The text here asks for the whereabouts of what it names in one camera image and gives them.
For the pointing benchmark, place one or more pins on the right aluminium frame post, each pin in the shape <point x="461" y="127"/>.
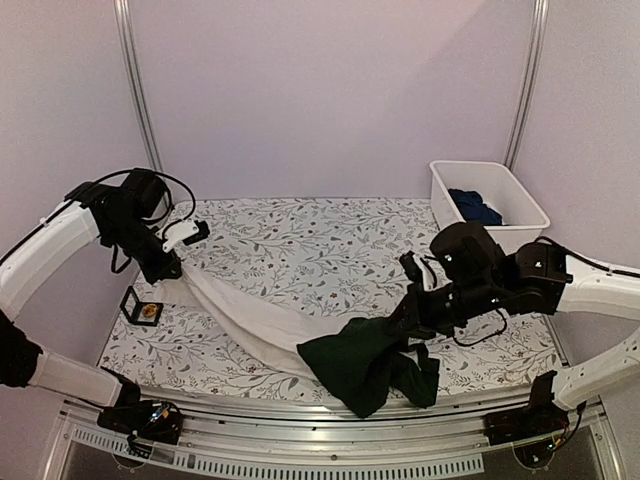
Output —
<point x="532" y="64"/>

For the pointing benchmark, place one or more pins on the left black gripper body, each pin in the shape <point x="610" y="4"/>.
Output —
<point x="151" y="268"/>

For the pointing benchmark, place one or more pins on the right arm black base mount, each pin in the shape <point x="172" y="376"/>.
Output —
<point x="539" y="416"/>

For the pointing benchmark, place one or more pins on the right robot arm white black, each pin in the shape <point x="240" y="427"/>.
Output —
<point x="542" y="276"/>

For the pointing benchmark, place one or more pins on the floral patterned table mat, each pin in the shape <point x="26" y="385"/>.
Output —
<point x="326" y="258"/>

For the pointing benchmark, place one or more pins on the white green raglan t-shirt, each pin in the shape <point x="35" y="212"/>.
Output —
<point x="358" y="360"/>

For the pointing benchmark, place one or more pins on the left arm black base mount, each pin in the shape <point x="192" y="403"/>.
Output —
<point x="153" y="420"/>

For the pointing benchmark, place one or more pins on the yellow round brooch brown flowers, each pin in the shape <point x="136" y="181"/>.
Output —
<point x="150" y="311"/>

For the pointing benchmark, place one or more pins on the aluminium frame post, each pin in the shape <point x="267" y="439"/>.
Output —
<point x="134" y="77"/>
<point x="532" y="64"/>

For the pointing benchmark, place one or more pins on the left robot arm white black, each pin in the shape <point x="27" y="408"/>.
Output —
<point x="120" y="218"/>

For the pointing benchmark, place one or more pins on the dark blue cloth in bin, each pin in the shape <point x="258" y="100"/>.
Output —
<point x="472" y="207"/>

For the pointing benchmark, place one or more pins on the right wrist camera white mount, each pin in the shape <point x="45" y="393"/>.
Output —
<point x="419" y="271"/>

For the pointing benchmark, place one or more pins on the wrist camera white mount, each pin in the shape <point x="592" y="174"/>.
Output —
<point x="187" y="232"/>
<point x="419" y="271"/>

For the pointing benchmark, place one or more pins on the left aluminium frame post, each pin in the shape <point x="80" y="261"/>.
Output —
<point x="134" y="77"/>

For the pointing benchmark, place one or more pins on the aluminium front rail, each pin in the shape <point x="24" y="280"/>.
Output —
<point x="241" y="438"/>

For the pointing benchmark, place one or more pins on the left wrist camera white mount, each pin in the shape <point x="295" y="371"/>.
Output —
<point x="187" y="232"/>

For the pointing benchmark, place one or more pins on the white plastic bin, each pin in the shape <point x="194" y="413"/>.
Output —
<point x="523" y="219"/>

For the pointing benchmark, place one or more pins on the black display box near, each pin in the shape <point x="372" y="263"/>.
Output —
<point x="138" y="312"/>

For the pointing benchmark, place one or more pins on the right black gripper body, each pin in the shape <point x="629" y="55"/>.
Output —
<point x="414" y="310"/>

